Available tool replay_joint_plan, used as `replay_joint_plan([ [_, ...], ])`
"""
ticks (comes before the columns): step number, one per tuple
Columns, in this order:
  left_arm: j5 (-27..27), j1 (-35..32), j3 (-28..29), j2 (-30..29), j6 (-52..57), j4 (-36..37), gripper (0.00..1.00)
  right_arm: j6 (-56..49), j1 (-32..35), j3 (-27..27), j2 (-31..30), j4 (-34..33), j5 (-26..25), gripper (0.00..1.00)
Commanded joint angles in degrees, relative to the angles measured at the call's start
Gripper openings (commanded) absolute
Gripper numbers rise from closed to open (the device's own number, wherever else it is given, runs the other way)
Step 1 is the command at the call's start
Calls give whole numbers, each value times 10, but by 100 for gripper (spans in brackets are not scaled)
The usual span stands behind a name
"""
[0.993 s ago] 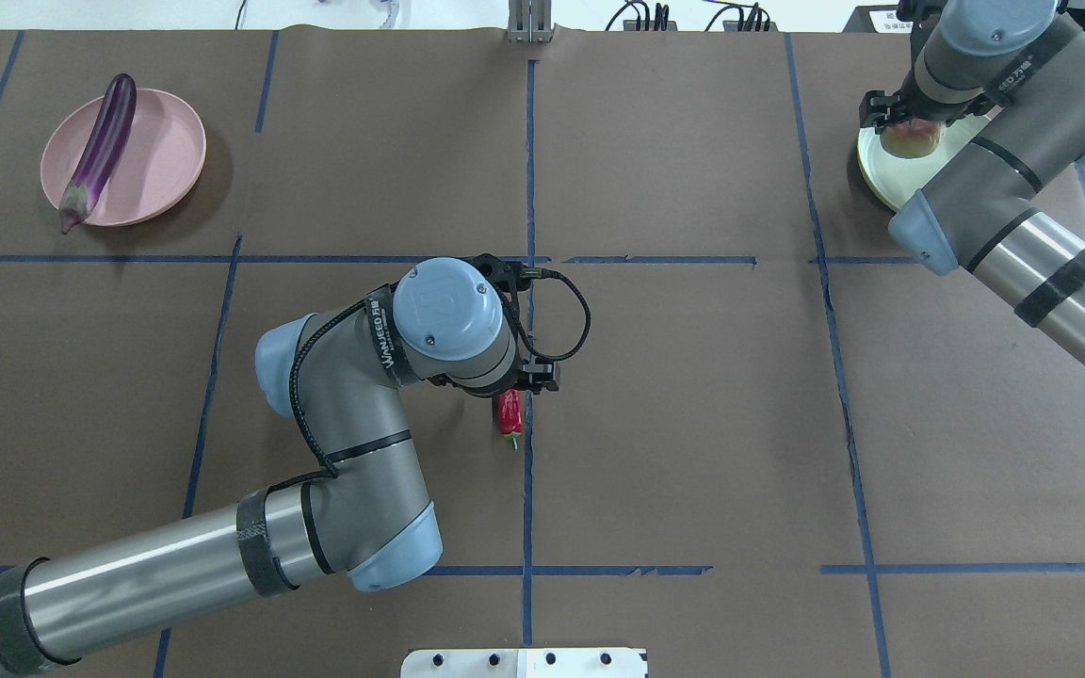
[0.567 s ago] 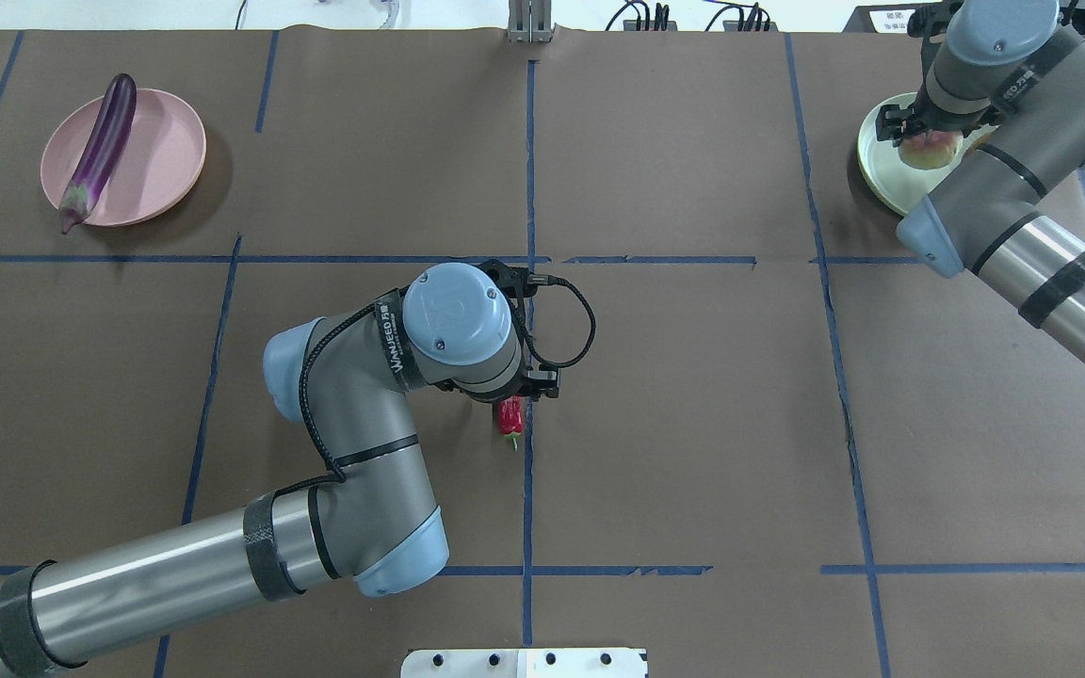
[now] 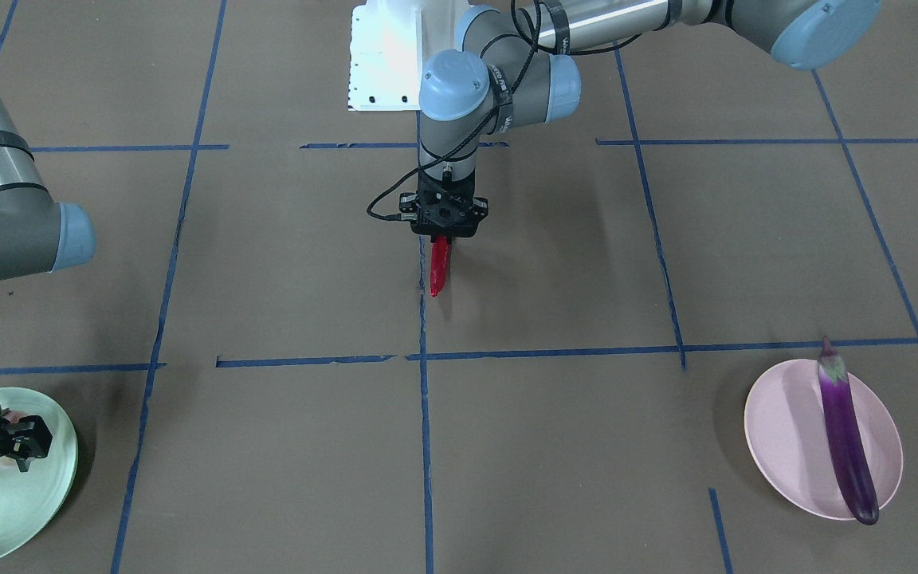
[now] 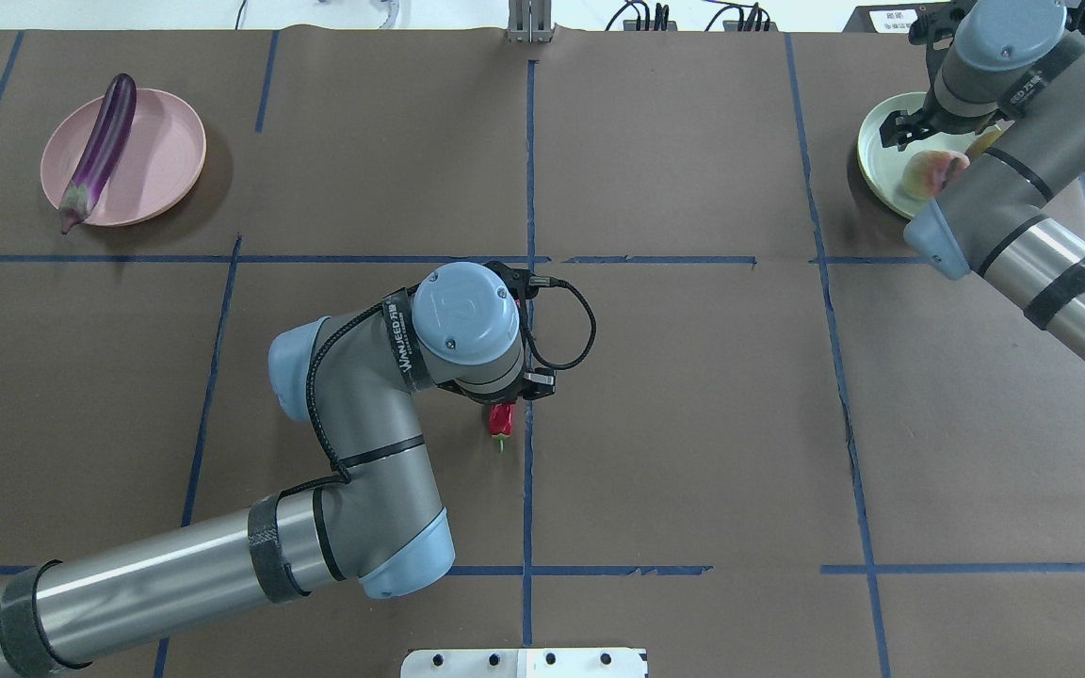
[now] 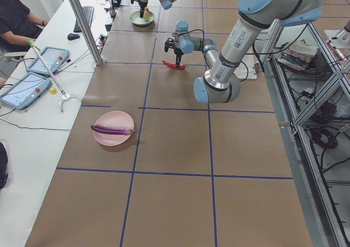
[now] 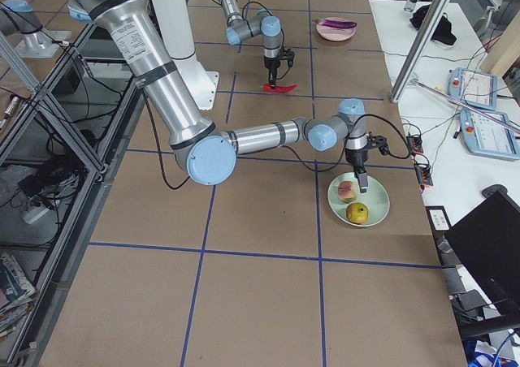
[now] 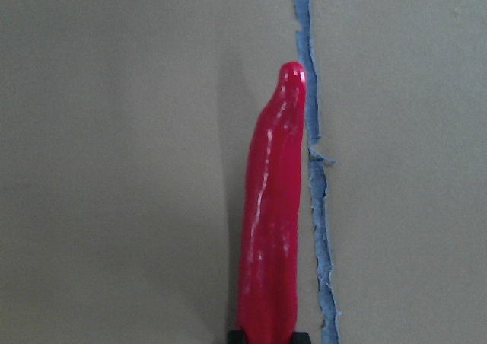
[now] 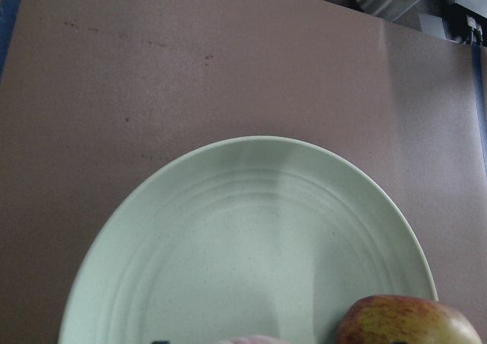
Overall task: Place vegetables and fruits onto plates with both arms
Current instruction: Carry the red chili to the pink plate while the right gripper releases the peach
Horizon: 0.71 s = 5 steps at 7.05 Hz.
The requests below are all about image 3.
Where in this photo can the purple eggplant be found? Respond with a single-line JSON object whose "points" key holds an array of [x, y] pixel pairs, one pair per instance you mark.
{"points": [[847, 454]]}

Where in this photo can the green plate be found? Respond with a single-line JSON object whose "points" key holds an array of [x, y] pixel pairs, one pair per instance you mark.
{"points": [[30, 500]]}

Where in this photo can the red chili pepper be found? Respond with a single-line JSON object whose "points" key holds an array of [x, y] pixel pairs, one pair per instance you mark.
{"points": [[441, 247]]}

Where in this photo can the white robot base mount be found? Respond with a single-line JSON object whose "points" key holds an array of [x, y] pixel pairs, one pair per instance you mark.
{"points": [[390, 41]]}

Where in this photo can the pink plate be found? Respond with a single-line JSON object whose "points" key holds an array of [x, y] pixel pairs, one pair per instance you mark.
{"points": [[785, 431]]}

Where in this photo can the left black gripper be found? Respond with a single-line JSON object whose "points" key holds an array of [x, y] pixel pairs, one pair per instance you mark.
{"points": [[481, 210]]}

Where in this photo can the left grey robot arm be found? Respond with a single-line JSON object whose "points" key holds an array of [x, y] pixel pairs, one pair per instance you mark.
{"points": [[515, 68]]}

